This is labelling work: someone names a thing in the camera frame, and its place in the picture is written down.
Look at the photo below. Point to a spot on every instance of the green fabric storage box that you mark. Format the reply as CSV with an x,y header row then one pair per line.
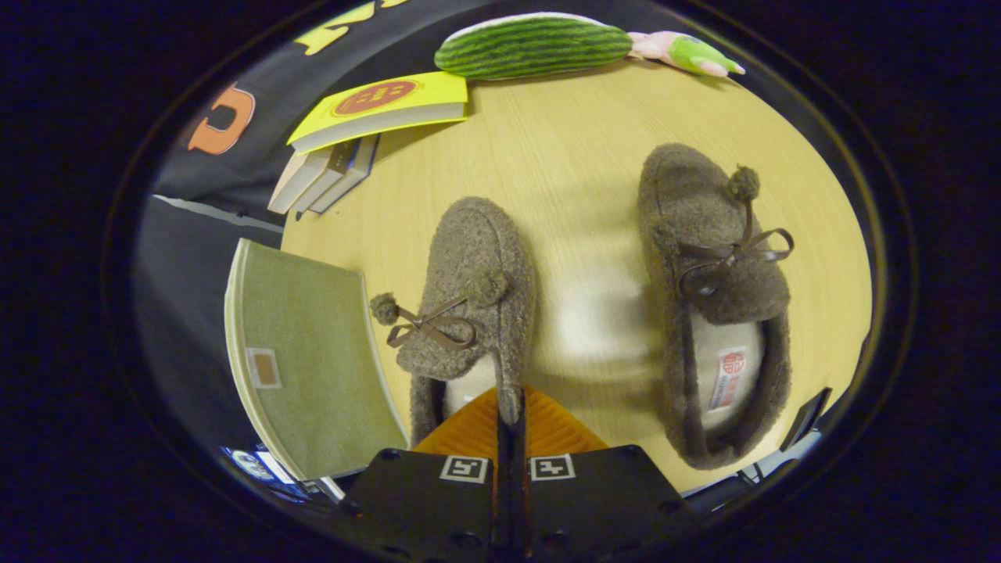
x,y
313,375

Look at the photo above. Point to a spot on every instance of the grey book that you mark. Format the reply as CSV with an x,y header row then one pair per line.
x,y
348,172
322,178

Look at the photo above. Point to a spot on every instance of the watermelon slice plush toy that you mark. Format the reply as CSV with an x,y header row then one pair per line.
x,y
532,47

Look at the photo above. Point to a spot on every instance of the yellow book with red circle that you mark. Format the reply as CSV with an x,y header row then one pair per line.
x,y
383,102

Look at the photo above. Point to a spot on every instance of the blue printed package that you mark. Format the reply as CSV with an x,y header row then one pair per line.
x,y
258,469

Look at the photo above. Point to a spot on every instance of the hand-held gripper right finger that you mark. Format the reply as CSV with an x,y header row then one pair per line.
x,y
602,508

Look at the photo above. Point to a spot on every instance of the dark flat panel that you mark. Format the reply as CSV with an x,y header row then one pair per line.
x,y
805,418

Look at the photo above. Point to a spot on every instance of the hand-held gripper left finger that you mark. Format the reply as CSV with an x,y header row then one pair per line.
x,y
430,508

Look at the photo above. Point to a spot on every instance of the brown fuzzy shoe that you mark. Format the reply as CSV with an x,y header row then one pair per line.
x,y
696,211
477,250

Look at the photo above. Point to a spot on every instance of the pink and green plush toy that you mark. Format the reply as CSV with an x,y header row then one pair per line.
x,y
688,53

